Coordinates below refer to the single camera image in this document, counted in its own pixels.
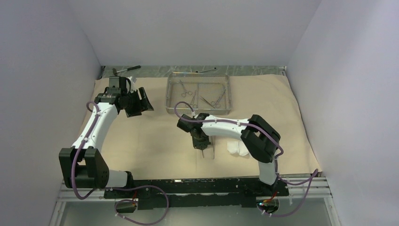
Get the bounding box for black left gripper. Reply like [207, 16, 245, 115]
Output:
[122, 87, 154, 118]

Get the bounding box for white gauze pad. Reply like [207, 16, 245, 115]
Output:
[227, 141, 239, 154]
[238, 145, 249, 156]

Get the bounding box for silver haemostat clamp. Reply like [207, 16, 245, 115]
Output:
[189, 90, 197, 109]
[211, 90, 225, 108]

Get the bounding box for beige wrapping cloth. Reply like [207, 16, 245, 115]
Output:
[101, 74, 320, 180]

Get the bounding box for black-handled claw hammer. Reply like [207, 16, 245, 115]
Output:
[112, 65, 141, 76]

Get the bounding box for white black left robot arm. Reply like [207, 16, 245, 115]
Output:
[59, 76, 154, 198]

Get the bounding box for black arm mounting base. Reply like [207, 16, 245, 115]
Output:
[104, 177, 289, 210]

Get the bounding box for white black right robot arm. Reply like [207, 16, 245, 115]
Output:
[177, 113, 281, 195]

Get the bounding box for silver surgical scissors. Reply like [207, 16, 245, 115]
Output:
[179, 80, 192, 97]

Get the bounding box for metal mesh instrument tray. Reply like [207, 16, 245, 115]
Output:
[165, 73, 232, 115]

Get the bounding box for silver ratchet wrench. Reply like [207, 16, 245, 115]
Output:
[195, 67, 217, 74]

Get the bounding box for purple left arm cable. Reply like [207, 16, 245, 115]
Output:
[71, 100, 169, 226]

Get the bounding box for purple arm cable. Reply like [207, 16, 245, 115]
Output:
[71, 100, 169, 226]
[173, 101, 319, 218]

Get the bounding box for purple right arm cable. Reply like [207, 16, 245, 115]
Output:
[173, 101, 319, 218]

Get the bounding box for aluminium rail frame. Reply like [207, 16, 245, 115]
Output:
[48, 178, 342, 226]

